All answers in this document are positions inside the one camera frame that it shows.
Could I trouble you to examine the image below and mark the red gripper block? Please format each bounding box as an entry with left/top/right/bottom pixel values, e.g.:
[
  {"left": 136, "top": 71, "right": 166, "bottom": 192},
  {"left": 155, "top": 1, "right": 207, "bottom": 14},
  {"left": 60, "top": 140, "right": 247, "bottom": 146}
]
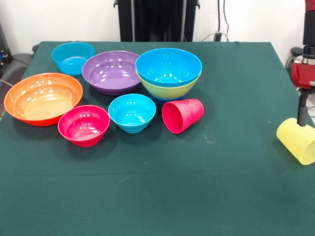
[{"left": 290, "top": 61, "right": 315, "bottom": 127}]

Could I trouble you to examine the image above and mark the yellow cup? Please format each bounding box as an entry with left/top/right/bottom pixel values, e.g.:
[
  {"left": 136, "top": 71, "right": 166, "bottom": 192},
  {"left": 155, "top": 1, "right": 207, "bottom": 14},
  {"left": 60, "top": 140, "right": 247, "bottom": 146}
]
[{"left": 276, "top": 117, "right": 315, "bottom": 166}]

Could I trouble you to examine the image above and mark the green bowl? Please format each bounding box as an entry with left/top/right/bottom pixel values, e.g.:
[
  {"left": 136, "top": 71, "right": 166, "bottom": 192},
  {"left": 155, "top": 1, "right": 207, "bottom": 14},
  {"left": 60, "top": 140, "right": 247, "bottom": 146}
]
[{"left": 136, "top": 69, "right": 203, "bottom": 100}]

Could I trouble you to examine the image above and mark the large blue bowl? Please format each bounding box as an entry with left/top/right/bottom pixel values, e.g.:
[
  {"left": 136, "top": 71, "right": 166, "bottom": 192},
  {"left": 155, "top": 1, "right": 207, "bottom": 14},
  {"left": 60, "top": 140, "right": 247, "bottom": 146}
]
[{"left": 134, "top": 48, "right": 203, "bottom": 88}]

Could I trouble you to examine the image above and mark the grey round floor base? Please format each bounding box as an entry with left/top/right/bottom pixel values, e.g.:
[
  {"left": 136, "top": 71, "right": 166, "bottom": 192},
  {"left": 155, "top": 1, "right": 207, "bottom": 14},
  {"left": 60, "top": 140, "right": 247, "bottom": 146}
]
[
  {"left": 0, "top": 53, "right": 32, "bottom": 84},
  {"left": 285, "top": 47, "right": 304, "bottom": 74}
]

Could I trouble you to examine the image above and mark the pink cup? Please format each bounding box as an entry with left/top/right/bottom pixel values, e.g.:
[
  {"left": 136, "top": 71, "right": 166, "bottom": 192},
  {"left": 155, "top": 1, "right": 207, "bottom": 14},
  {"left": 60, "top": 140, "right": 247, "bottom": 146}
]
[{"left": 161, "top": 98, "right": 205, "bottom": 135}]

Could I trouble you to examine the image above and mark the small dark blue bowl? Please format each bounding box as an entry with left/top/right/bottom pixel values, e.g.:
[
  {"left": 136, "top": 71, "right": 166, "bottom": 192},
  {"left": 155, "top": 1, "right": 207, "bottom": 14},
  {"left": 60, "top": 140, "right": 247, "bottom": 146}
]
[{"left": 153, "top": 91, "right": 190, "bottom": 104}]

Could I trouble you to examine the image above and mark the dark green table cloth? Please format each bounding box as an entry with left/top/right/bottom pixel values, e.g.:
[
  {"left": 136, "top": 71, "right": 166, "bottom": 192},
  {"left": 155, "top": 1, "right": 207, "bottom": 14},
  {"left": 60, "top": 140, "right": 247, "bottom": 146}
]
[{"left": 0, "top": 41, "right": 315, "bottom": 236}]

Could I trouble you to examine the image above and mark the small cyan bowl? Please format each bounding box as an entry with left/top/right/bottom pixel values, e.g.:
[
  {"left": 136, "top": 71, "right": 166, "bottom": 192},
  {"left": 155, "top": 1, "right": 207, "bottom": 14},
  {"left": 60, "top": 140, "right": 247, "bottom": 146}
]
[{"left": 107, "top": 93, "right": 157, "bottom": 134}]

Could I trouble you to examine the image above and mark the purple bowl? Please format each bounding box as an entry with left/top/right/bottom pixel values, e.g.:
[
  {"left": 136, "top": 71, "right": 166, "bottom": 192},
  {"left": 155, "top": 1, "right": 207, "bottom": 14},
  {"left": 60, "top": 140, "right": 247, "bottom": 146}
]
[{"left": 81, "top": 50, "right": 142, "bottom": 96}]

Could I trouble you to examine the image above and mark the pink bowl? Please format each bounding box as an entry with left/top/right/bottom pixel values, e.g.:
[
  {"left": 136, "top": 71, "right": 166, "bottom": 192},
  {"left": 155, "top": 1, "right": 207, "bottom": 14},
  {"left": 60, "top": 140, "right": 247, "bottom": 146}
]
[{"left": 57, "top": 105, "right": 111, "bottom": 148}]

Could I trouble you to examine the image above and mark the translucent blue bowl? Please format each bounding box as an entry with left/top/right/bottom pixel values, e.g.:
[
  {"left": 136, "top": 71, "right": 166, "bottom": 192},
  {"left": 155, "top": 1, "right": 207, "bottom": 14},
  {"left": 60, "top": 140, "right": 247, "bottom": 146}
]
[{"left": 51, "top": 41, "right": 95, "bottom": 76}]

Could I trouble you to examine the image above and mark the orange bowl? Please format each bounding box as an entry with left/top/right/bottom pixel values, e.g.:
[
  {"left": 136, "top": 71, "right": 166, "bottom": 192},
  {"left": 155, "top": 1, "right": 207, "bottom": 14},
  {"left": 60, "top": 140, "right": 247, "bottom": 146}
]
[{"left": 3, "top": 72, "right": 84, "bottom": 127}]

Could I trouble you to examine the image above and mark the dark equipment unit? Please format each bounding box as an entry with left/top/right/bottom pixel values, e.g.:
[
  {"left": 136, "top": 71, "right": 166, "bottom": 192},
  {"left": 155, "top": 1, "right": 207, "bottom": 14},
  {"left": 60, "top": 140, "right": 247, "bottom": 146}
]
[{"left": 0, "top": 23, "right": 13, "bottom": 72}]

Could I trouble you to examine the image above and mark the black hanging cable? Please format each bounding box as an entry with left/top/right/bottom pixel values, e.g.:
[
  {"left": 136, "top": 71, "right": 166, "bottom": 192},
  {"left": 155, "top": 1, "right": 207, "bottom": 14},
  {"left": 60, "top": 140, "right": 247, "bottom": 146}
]
[
  {"left": 222, "top": 0, "right": 230, "bottom": 41},
  {"left": 213, "top": 0, "right": 222, "bottom": 42}
]

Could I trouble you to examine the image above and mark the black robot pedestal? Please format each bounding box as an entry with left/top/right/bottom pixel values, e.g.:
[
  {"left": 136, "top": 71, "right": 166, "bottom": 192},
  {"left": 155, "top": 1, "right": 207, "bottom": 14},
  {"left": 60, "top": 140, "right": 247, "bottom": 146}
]
[{"left": 113, "top": 0, "right": 200, "bottom": 43}]

